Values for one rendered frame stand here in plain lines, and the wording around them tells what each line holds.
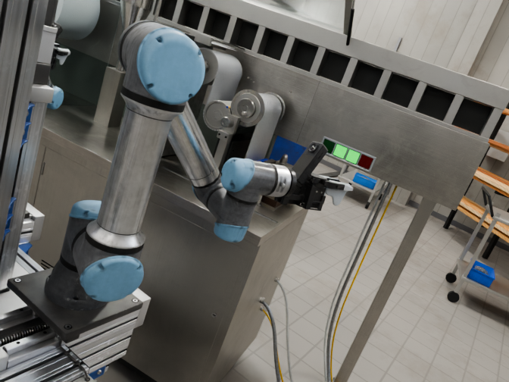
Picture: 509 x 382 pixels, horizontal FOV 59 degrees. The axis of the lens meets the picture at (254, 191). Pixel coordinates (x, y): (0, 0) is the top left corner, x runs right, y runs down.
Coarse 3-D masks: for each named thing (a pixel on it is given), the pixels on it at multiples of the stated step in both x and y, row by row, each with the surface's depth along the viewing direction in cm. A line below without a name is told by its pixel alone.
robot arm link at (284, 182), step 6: (276, 168) 102; (282, 168) 103; (282, 174) 102; (288, 174) 103; (282, 180) 102; (288, 180) 103; (276, 186) 102; (282, 186) 102; (288, 186) 103; (276, 192) 103; (282, 192) 103
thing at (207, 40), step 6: (192, 30) 181; (198, 36) 181; (204, 36) 180; (204, 42) 180; (210, 42) 179; (216, 42) 185; (222, 42) 189; (228, 48) 197; (234, 48) 201; (240, 48) 207
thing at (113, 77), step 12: (120, 0) 201; (132, 12) 200; (144, 12) 202; (108, 72) 210; (120, 72) 208; (108, 84) 212; (120, 84) 211; (108, 96) 213; (120, 96) 215; (96, 108) 216; (108, 108) 214; (120, 108) 219; (96, 120) 217; (108, 120) 215; (120, 120) 222
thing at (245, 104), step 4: (240, 100) 179; (244, 100) 178; (248, 100) 177; (240, 104) 179; (244, 104) 179; (248, 104) 178; (252, 104) 177; (240, 108) 179; (244, 108) 179; (248, 108) 178; (252, 108) 177; (240, 112) 179; (248, 112) 178; (252, 112) 178; (244, 116) 179; (248, 116) 178
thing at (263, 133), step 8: (256, 128) 181; (264, 128) 190; (272, 128) 199; (256, 136) 185; (264, 136) 194; (256, 144) 189; (264, 144) 199; (248, 152) 185; (256, 152) 193; (264, 152) 204; (256, 160) 198
